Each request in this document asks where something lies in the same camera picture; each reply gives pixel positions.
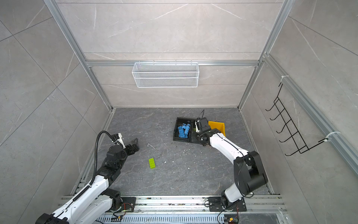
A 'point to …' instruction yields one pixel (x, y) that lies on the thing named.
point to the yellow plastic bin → (220, 126)
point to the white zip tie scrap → (148, 145)
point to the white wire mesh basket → (165, 74)
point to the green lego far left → (152, 163)
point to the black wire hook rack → (299, 142)
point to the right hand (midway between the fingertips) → (193, 135)
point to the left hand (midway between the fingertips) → (130, 138)
